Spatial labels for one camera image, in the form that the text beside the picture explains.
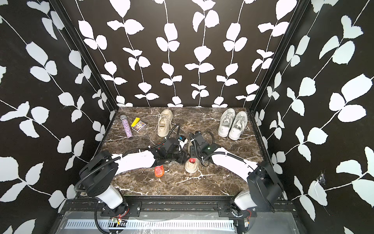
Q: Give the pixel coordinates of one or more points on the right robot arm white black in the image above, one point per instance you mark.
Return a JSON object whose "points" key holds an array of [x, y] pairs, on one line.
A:
{"points": [[264, 186]]}

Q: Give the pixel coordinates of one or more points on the red orange insole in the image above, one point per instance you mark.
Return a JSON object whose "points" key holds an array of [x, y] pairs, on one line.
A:
{"points": [[159, 171]]}

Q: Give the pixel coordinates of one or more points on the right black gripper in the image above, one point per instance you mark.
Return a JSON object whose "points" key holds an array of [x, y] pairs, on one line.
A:
{"points": [[192, 149]]}

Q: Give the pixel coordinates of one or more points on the white sneaker outer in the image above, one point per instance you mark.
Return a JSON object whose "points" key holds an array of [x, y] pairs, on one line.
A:
{"points": [[238, 126]]}

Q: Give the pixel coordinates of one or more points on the white ventilation grille strip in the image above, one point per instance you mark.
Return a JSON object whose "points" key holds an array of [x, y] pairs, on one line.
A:
{"points": [[220, 225]]}

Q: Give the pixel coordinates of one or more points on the purple card box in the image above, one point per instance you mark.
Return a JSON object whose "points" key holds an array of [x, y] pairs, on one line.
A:
{"points": [[139, 126]]}

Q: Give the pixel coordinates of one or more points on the white sneaker inner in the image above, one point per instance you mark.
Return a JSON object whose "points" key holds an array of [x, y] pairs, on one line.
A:
{"points": [[226, 122]]}

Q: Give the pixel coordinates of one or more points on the purple glitter bottle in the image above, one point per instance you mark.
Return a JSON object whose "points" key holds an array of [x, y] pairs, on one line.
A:
{"points": [[127, 128]]}

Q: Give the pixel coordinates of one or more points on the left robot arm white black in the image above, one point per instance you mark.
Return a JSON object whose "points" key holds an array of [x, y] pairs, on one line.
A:
{"points": [[96, 177]]}

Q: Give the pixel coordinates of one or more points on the white sneaker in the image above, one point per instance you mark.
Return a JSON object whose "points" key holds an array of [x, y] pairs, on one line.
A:
{"points": [[238, 126], [226, 122]]}

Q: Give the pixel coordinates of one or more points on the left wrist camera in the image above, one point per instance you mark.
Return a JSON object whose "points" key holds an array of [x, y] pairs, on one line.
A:
{"points": [[182, 141]]}

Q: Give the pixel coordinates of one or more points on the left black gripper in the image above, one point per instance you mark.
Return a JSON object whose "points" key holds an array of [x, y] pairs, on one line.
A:
{"points": [[183, 158]]}

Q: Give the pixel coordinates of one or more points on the yellow small block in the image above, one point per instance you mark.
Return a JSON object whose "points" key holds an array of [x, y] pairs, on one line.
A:
{"points": [[135, 122]]}

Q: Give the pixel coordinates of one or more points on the beige lace sneaker one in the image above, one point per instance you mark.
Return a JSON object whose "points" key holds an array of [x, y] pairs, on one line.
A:
{"points": [[189, 167], [164, 122]]}

